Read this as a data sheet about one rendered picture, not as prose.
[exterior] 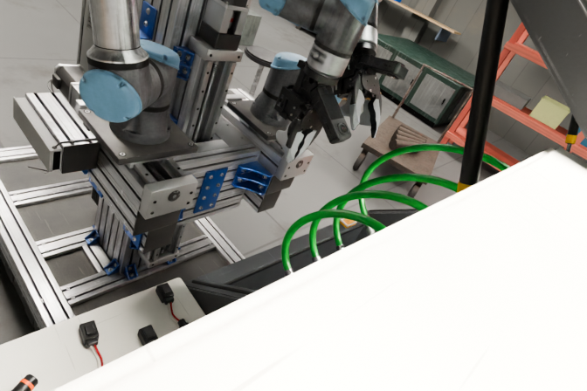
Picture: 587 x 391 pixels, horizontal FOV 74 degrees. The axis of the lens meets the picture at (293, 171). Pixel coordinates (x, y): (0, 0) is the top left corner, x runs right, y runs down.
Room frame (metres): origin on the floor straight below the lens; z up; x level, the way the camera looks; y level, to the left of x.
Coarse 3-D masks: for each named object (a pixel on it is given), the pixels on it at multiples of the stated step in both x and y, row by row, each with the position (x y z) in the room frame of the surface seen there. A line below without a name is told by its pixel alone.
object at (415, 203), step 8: (352, 192) 0.60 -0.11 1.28; (360, 192) 0.59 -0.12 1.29; (368, 192) 0.58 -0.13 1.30; (376, 192) 0.57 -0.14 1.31; (384, 192) 0.57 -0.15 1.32; (392, 192) 0.57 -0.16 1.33; (336, 200) 0.60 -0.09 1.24; (344, 200) 0.60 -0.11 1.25; (392, 200) 0.56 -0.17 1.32; (400, 200) 0.55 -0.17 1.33; (408, 200) 0.54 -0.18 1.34; (416, 200) 0.54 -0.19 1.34; (328, 208) 0.61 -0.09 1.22; (416, 208) 0.54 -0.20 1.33; (424, 208) 0.53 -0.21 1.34; (312, 224) 0.62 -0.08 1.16; (312, 232) 0.61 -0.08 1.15; (312, 240) 0.61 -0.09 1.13; (312, 248) 0.60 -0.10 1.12; (312, 256) 0.60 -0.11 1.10; (320, 256) 0.60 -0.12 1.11
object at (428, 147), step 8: (424, 144) 0.73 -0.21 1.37; (432, 144) 0.72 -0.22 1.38; (440, 144) 0.71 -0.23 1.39; (448, 144) 0.71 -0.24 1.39; (392, 152) 0.75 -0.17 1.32; (400, 152) 0.74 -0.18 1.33; (408, 152) 0.74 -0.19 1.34; (456, 152) 0.69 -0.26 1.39; (376, 160) 0.76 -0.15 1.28; (384, 160) 0.75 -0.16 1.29; (488, 160) 0.66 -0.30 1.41; (496, 160) 0.66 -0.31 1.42; (368, 168) 0.76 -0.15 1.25; (504, 168) 0.64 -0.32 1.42; (368, 176) 0.76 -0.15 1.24; (360, 200) 0.75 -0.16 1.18; (360, 208) 0.75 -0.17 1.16
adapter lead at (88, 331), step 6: (84, 324) 0.35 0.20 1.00; (90, 324) 0.35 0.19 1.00; (84, 330) 0.34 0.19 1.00; (90, 330) 0.34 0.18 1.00; (96, 330) 0.35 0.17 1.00; (84, 336) 0.33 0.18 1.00; (90, 336) 0.33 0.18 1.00; (96, 336) 0.34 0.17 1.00; (84, 342) 0.33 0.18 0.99; (90, 342) 0.33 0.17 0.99; (96, 342) 0.33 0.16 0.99; (96, 348) 0.33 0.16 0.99; (96, 354) 0.32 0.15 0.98; (102, 360) 0.32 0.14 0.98; (102, 366) 0.31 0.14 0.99
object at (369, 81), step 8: (360, 48) 0.93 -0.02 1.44; (368, 48) 0.94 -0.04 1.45; (352, 56) 0.95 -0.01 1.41; (360, 56) 0.93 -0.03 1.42; (352, 64) 0.94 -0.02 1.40; (344, 72) 0.91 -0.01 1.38; (352, 72) 0.90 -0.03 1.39; (360, 72) 0.89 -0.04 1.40; (368, 72) 0.90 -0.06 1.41; (344, 80) 0.91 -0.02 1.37; (352, 80) 0.89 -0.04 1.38; (368, 80) 0.89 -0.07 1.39; (376, 80) 0.92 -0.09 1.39; (344, 88) 0.89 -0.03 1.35; (368, 88) 0.88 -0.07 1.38; (376, 88) 0.91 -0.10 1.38; (344, 96) 0.90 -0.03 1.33; (368, 96) 0.90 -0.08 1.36
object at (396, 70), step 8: (368, 56) 0.92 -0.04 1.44; (360, 64) 0.92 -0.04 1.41; (368, 64) 0.90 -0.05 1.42; (376, 64) 0.89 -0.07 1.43; (384, 64) 0.88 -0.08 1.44; (392, 64) 0.86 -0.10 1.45; (400, 64) 0.86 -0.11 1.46; (384, 72) 0.89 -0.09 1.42; (392, 72) 0.85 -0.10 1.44; (400, 72) 0.86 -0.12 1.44
